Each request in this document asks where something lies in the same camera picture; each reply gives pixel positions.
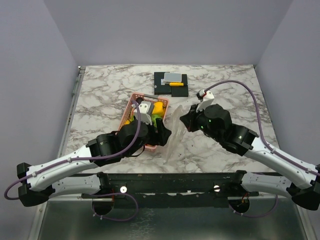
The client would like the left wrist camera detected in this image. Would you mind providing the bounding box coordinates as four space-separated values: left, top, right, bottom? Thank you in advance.
138 101 155 125

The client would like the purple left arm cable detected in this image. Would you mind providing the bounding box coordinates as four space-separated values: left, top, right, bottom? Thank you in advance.
3 99 142 222

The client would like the pink perforated plastic basket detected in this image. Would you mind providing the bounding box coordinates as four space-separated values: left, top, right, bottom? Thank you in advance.
118 92 170 151

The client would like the green toy lettuce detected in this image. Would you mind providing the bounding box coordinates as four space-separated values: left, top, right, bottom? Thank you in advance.
151 114 163 128

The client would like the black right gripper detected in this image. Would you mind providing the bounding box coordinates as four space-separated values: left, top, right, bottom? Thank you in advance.
180 102 222 143

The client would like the clear polka dot zip bag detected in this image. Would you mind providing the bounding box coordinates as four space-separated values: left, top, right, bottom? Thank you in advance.
163 104 187 165

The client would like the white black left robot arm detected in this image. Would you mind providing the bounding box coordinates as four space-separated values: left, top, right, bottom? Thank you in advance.
17 119 172 207

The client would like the yellow toy bell pepper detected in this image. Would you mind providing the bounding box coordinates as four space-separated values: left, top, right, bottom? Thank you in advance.
152 101 166 118

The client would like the black metal front rail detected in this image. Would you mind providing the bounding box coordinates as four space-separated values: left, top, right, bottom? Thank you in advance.
49 172 276 210

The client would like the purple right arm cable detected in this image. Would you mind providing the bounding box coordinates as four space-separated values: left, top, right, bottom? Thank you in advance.
203 79 320 218

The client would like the grey rectangular box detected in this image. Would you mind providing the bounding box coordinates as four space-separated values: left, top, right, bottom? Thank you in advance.
163 72 182 83

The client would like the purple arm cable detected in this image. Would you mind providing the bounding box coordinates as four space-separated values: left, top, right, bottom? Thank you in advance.
3 99 142 222
203 79 320 218

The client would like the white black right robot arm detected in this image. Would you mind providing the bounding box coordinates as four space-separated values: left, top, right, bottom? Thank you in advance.
179 104 320 211

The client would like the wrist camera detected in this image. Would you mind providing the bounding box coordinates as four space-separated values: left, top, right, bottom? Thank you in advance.
196 89 215 113
138 101 155 125

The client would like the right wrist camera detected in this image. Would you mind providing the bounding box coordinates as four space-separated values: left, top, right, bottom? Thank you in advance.
196 89 215 113

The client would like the yellow handled screwdriver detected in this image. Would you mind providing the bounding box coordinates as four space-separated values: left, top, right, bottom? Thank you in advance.
169 82 194 87

